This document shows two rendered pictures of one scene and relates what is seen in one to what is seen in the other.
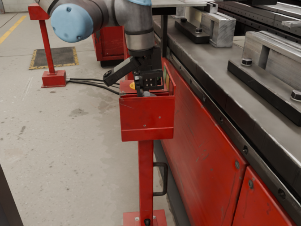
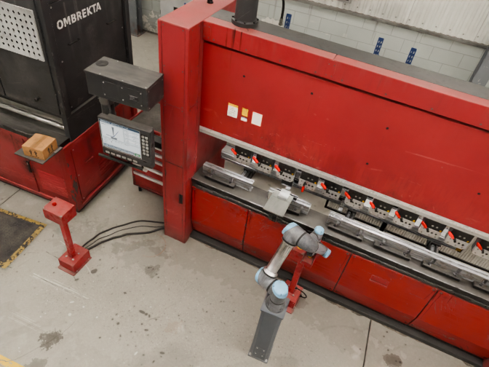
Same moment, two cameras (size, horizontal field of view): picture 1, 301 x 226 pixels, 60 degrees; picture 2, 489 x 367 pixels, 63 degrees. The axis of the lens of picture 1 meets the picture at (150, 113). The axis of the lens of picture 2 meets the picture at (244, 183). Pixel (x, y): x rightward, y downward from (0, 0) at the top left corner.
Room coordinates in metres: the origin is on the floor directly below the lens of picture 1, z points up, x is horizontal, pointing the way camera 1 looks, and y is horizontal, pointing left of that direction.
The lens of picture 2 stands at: (0.22, 2.20, 3.40)
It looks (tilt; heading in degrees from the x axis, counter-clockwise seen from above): 43 degrees down; 299
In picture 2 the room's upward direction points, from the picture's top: 9 degrees clockwise
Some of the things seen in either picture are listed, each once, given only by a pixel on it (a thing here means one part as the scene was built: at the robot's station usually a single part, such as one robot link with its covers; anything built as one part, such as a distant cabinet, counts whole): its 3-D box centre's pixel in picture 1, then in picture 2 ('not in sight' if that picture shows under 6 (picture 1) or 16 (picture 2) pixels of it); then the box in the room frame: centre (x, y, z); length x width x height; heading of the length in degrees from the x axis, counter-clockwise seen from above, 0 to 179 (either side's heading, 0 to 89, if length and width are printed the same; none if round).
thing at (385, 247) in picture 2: not in sight; (391, 250); (0.15, -0.34, 0.89); 0.30 x 0.05 x 0.03; 10
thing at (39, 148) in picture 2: not in sight; (37, 145); (3.11, 0.82, 1.04); 0.30 x 0.26 x 0.12; 14
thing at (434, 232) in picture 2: not in sight; (432, 225); (-0.01, -0.42, 1.25); 0.15 x 0.09 x 0.17; 10
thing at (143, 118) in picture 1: (144, 100); (305, 250); (0.75, 0.02, 0.75); 0.20 x 0.16 x 0.18; 6
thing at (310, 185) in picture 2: not in sight; (309, 178); (0.98, -0.24, 1.25); 0.15 x 0.09 x 0.17; 10
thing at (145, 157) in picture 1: (145, 181); (297, 274); (0.75, 0.02, 0.39); 0.05 x 0.05 x 0.54; 6
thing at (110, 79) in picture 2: not in sight; (128, 121); (2.30, 0.46, 1.53); 0.51 x 0.25 x 0.85; 15
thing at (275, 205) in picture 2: (167, 2); (278, 203); (1.12, -0.07, 1.00); 0.26 x 0.18 x 0.01; 100
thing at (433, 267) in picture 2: not in sight; (440, 270); (-0.24, -0.41, 0.89); 0.30 x 0.05 x 0.03; 10
